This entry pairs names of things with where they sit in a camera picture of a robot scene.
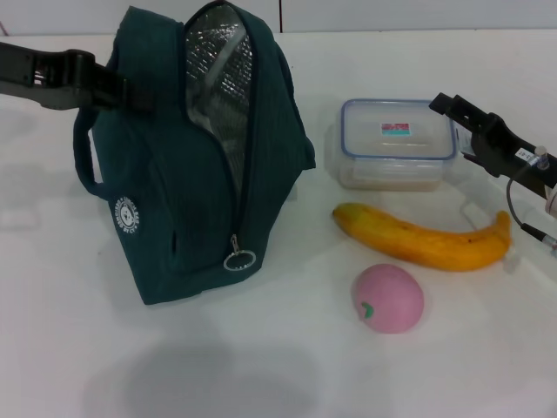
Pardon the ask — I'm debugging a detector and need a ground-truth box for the right gripper cable with plug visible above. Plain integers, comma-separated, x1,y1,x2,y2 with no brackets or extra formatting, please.
506,145,557,258

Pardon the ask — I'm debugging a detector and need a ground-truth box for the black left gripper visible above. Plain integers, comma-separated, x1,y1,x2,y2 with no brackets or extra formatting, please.
0,41,157,114

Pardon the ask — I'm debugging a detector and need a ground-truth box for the metal zipper pull ring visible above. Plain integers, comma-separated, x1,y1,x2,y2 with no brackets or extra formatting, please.
223,233,254,272

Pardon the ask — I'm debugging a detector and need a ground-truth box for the teal insulated lunch bag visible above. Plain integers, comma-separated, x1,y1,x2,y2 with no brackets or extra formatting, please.
72,0,318,306

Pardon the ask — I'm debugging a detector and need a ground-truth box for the clear plastic lunch box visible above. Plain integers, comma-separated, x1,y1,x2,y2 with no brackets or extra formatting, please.
326,98,458,192

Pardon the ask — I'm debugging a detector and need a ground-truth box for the pink peach toy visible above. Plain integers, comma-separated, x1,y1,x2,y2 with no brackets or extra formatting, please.
351,263,426,335

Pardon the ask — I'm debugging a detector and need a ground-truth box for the yellow banana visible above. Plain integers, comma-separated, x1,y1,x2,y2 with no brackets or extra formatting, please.
332,202,513,273

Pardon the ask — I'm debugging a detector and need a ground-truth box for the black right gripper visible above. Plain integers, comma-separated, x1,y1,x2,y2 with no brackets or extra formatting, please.
428,91,557,199

